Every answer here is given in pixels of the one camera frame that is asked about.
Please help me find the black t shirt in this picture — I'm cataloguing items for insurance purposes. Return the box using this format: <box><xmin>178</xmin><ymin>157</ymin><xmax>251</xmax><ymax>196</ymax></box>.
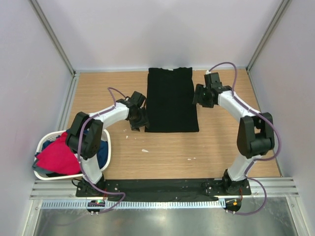
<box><xmin>145</xmin><ymin>67</ymin><xmax>199</xmax><ymax>133</ymax></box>

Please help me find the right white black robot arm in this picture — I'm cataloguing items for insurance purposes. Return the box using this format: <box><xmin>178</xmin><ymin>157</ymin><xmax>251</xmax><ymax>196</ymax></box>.
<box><xmin>192</xmin><ymin>71</ymin><xmax>275</xmax><ymax>195</ymax></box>

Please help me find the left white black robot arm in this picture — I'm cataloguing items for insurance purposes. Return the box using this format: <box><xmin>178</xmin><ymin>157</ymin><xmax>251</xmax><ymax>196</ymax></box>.
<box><xmin>65</xmin><ymin>91</ymin><xmax>149</xmax><ymax>197</ymax></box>

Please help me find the blue t shirt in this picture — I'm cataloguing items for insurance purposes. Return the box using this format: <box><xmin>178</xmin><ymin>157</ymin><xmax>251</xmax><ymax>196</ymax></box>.
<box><xmin>33</xmin><ymin>130</ymin><xmax>111</xmax><ymax>176</ymax></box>

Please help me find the pink t shirt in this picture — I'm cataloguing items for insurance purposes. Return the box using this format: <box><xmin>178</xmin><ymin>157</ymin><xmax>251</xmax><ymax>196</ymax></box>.
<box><xmin>34</xmin><ymin>132</ymin><xmax>81</xmax><ymax>176</ymax></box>

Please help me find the white perforated laundry basket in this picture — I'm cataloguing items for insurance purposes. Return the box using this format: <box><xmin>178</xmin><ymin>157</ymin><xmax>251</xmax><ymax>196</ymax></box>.
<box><xmin>34</xmin><ymin>129</ymin><xmax>111</xmax><ymax>180</ymax></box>

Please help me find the grey t shirt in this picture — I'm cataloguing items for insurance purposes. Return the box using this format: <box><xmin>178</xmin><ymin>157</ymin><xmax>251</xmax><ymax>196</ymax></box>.
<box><xmin>32</xmin><ymin>162</ymin><xmax>50</xmax><ymax>174</ymax></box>

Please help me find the slotted grey cable duct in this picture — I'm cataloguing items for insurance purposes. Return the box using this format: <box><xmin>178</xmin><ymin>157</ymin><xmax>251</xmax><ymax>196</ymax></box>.
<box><xmin>41</xmin><ymin>199</ymin><xmax>225</xmax><ymax>209</ymax></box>

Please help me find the left aluminium frame post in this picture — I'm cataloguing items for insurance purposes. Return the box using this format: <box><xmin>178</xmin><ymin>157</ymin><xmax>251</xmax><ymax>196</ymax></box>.
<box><xmin>29</xmin><ymin>0</ymin><xmax>76</xmax><ymax>77</ymax></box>

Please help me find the aluminium frame post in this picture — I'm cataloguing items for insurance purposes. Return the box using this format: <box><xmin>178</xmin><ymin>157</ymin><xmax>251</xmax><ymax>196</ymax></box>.
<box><xmin>246</xmin><ymin>0</ymin><xmax>292</xmax><ymax>73</ymax></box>
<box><xmin>29</xmin><ymin>0</ymin><xmax>76</xmax><ymax>77</ymax></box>

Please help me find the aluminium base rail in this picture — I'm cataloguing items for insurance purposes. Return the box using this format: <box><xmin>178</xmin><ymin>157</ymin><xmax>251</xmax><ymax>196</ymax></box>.
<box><xmin>30</xmin><ymin>177</ymin><xmax>299</xmax><ymax>200</ymax></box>

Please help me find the right aluminium frame post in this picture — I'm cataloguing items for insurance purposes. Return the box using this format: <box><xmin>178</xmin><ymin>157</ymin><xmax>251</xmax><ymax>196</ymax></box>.
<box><xmin>246</xmin><ymin>0</ymin><xmax>292</xmax><ymax>73</ymax></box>

